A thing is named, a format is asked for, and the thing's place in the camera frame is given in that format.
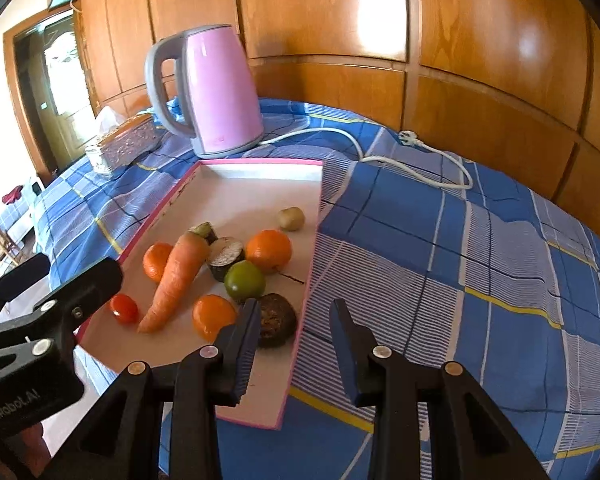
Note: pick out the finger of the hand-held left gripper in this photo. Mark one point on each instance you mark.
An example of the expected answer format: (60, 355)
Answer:
(20, 275)
(90, 285)

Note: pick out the red cloth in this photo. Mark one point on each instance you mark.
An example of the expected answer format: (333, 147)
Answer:
(12, 195)

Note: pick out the orange tangerine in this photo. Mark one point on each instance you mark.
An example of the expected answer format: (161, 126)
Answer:
(211, 315)
(155, 260)
(269, 250)

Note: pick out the red cherry tomato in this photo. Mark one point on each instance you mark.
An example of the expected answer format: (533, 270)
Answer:
(124, 309)

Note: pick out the pink white tray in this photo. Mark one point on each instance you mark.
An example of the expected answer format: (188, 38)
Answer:
(250, 195)

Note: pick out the orange carrot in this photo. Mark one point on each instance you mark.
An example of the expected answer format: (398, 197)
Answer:
(175, 280)

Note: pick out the blue plaid bedsheet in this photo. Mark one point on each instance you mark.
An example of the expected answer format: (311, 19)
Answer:
(430, 260)

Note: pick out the silver embossed tissue box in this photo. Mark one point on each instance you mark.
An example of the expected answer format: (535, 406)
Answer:
(125, 147)

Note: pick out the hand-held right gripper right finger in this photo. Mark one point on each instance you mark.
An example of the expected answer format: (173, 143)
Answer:
(342, 355)

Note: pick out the pink electric kettle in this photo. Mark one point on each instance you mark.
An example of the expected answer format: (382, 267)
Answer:
(220, 90)

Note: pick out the wooden wardrobe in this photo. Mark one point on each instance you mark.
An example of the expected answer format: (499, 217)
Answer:
(330, 85)

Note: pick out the dark wrinkled passion fruit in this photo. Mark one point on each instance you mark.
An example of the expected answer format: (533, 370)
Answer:
(277, 320)

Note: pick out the green lime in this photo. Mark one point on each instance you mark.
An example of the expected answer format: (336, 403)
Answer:
(244, 280)

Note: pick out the wooden glass door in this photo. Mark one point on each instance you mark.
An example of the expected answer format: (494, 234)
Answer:
(60, 85)

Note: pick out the small eggplant chunk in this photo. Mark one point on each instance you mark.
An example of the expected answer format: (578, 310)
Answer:
(205, 232)

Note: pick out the white tissue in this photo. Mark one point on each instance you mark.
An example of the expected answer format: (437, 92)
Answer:
(107, 120)

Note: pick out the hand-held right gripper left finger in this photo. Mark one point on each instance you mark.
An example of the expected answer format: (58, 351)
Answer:
(245, 350)

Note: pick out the dark eggplant chunk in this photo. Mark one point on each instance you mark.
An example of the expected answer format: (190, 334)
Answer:
(225, 260)

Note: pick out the beige small potato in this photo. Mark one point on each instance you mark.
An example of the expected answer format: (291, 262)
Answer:
(291, 218)

